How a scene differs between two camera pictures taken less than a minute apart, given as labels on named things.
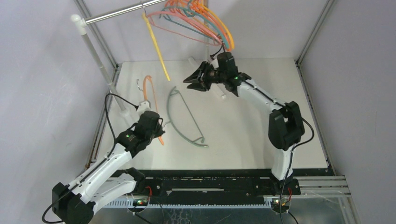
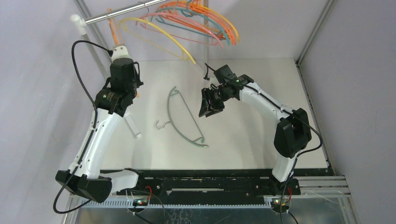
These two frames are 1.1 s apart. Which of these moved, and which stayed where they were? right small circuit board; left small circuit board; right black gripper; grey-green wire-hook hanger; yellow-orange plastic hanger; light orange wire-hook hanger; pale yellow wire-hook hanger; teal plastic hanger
Moved: teal plastic hanger; yellow-orange plastic hanger; light orange wire-hook hanger; right black gripper; pale yellow wire-hook hanger
Stayed: right small circuit board; left small circuit board; grey-green wire-hook hanger
